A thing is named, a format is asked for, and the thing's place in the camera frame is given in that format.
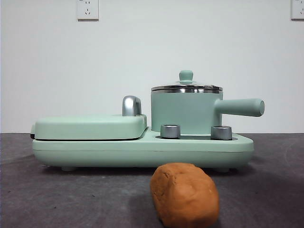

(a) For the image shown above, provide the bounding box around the glass lid with green knob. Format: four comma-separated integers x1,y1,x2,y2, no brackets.
151,69,223,92

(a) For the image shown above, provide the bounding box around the brown potato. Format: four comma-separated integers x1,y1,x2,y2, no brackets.
150,162,219,228

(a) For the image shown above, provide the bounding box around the mint green steamer pot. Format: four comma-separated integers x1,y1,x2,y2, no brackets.
151,89,266,134

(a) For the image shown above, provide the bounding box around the silver control knob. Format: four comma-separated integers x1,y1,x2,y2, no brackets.
210,125,233,140
160,123,181,139

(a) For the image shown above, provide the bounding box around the mint green breakfast machine base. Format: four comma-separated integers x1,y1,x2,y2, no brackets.
32,127,254,172

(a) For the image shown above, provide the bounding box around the mint green hinged griddle cover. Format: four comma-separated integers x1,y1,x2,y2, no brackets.
30,114,148,141

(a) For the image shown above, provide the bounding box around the white wall socket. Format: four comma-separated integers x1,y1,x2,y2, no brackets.
291,0,304,20
76,0,99,20

